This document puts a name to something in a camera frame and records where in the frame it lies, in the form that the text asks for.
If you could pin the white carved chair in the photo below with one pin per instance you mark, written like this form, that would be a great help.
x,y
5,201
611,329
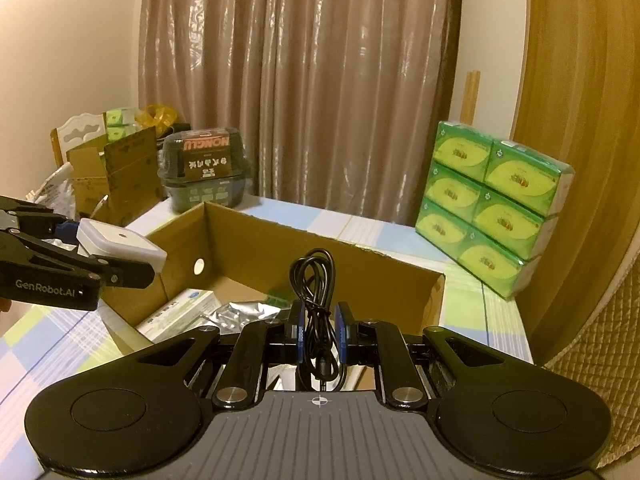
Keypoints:
x,y
75,132

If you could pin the stack of green tissue packs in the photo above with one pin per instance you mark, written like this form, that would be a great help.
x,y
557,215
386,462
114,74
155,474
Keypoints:
x,y
475,200

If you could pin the silver foil bag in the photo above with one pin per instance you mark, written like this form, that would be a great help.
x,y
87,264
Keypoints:
x,y
245,312

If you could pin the white medicine box green figure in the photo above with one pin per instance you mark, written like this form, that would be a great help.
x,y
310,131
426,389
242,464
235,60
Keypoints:
x,y
165,327

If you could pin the yellow bag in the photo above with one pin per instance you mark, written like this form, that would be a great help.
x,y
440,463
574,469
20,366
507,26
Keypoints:
x,y
157,117

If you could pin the checked tablecloth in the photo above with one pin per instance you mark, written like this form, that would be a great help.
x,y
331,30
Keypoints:
x,y
480,330

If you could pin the small green tissue packs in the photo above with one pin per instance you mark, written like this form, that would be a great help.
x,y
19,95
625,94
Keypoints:
x,y
117,125

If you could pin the open cardboard carton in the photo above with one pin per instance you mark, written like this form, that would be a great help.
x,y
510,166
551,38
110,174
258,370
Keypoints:
x,y
130,170

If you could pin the brown cardboard box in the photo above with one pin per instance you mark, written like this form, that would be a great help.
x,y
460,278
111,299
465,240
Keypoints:
x,y
250,245

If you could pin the quilted beige chair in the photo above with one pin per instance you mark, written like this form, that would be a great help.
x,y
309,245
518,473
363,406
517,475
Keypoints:
x,y
615,350

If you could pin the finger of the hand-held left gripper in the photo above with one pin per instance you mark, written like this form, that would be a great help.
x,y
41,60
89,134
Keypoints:
x,y
50,222
125,272

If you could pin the white power adapter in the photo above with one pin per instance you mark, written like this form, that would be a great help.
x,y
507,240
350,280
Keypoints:
x,y
115,237

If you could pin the dark green stacked containers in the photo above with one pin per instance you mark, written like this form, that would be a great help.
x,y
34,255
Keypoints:
x,y
205,185

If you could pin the brown curtain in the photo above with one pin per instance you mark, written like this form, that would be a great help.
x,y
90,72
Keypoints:
x,y
300,85

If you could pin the white plastic bag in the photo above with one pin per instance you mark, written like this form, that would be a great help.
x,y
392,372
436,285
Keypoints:
x,y
60,195

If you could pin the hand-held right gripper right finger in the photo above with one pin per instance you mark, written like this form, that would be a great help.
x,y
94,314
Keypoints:
x,y
342,330

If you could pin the wooden wardrobe door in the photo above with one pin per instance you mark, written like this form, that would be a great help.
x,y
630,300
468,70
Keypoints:
x,y
590,135

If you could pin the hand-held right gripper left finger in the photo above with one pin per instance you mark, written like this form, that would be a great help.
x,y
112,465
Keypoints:
x,y
297,330

